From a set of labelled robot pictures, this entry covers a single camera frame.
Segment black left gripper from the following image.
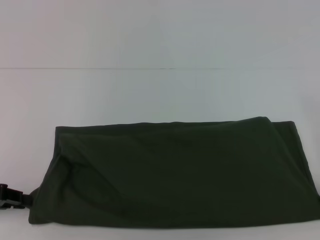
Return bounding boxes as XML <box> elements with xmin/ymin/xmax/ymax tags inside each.
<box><xmin>0</xmin><ymin>183</ymin><xmax>33</xmax><ymax>210</ymax></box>

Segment dark green t-shirt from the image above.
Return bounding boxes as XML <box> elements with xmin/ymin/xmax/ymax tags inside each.
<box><xmin>27</xmin><ymin>116</ymin><xmax>320</xmax><ymax>230</ymax></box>

